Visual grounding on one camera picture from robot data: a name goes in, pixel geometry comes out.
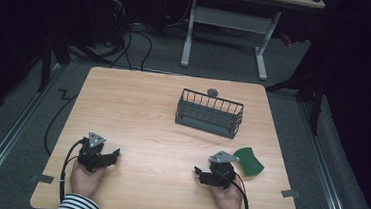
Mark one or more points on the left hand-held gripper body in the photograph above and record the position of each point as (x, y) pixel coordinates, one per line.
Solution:
(91, 152)

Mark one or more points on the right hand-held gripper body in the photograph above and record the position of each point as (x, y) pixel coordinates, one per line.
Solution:
(222, 169)

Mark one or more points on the person's left hand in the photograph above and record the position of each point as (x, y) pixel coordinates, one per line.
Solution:
(84, 181)

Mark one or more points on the person's right hand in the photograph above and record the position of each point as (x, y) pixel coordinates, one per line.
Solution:
(229, 203)

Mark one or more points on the green scouring pad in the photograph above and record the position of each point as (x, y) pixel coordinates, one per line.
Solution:
(249, 162)

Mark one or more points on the grey tape strip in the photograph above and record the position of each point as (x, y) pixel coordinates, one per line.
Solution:
(290, 193)
(42, 178)

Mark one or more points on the round grey disc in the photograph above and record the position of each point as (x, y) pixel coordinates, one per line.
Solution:
(212, 92)

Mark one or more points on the black stand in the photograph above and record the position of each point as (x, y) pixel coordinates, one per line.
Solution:
(315, 101)
(45, 63)

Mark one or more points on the black computer tower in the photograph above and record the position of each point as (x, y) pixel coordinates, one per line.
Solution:
(108, 15)

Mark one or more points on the small red object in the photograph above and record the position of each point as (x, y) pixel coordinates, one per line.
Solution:
(286, 39)

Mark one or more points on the wooden desk with white legs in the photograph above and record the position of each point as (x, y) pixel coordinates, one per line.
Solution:
(233, 19)

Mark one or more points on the metal floor rail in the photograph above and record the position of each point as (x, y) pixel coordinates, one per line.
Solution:
(10, 137)
(326, 176)

